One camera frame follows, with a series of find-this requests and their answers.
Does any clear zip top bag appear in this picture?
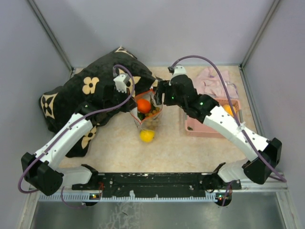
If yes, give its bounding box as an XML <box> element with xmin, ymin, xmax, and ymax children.
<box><xmin>130</xmin><ymin>88</ymin><xmax>163</xmax><ymax>143</ymax></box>

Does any aluminium frame post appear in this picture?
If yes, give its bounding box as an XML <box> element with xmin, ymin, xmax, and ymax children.
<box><xmin>26</xmin><ymin>0</ymin><xmax>74</xmax><ymax>73</ymax></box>
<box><xmin>239</xmin><ymin>0</ymin><xmax>282</xmax><ymax>70</ymax></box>

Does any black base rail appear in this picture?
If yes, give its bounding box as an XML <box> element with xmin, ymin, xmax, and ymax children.
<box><xmin>72</xmin><ymin>173</ymin><xmax>241</xmax><ymax>204</ymax></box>

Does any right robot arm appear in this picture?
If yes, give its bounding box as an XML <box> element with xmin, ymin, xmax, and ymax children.
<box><xmin>155</xmin><ymin>74</ymin><xmax>282</xmax><ymax>189</ymax></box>

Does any yellow orange fruit right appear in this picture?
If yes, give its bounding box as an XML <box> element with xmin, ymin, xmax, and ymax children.
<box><xmin>223</xmin><ymin>104</ymin><xmax>237</xmax><ymax>117</ymax></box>

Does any aluminium frame post right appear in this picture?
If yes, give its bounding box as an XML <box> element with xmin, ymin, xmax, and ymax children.
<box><xmin>239</xmin><ymin>0</ymin><xmax>282</xmax><ymax>70</ymax></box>

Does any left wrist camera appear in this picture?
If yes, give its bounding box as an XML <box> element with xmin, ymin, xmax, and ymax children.
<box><xmin>113</xmin><ymin>73</ymin><xmax>130</xmax><ymax>94</ymax></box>

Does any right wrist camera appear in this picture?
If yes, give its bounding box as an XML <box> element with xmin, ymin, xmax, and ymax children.
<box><xmin>168</xmin><ymin>64</ymin><xmax>186</xmax><ymax>78</ymax></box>

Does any pink plastic basket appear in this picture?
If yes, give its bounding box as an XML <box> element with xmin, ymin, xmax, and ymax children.
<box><xmin>184</xmin><ymin>99</ymin><xmax>244</xmax><ymax>138</ymax></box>

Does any black floral pillow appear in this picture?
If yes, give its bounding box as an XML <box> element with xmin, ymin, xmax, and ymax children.
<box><xmin>39</xmin><ymin>47</ymin><xmax>171</xmax><ymax>158</ymax></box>

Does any aluminium frame post left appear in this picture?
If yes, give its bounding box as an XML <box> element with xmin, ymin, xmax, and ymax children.
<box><xmin>26</xmin><ymin>0</ymin><xmax>74</xmax><ymax>73</ymax></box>

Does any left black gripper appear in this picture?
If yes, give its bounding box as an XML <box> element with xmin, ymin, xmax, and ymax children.
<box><xmin>104</xmin><ymin>86</ymin><xmax>138</xmax><ymax>113</ymax></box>

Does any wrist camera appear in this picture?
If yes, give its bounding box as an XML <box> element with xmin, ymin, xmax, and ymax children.
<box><xmin>113</xmin><ymin>73</ymin><xmax>130</xmax><ymax>94</ymax></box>
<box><xmin>168</xmin><ymin>64</ymin><xmax>186</xmax><ymax>78</ymax></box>

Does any pink crumpled cloth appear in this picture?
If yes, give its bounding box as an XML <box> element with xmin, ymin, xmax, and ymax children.
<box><xmin>192</xmin><ymin>67</ymin><xmax>239</xmax><ymax>99</ymax></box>

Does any brown longan bunch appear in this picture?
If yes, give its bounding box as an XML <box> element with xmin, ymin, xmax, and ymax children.
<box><xmin>142</xmin><ymin>107</ymin><xmax>161</xmax><ymax>131</ymax></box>

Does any yellow lemon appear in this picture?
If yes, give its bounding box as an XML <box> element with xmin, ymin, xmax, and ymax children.
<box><xmin>140</xmin><ymin>129</ymin><xmax>155</xmax><ymax>143</ymax></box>

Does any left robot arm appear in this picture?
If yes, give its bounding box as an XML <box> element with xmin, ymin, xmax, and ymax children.
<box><xmin>18</xmin><ymin>82</ymin><xmax>135</xmax><ymax>196</ymax></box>

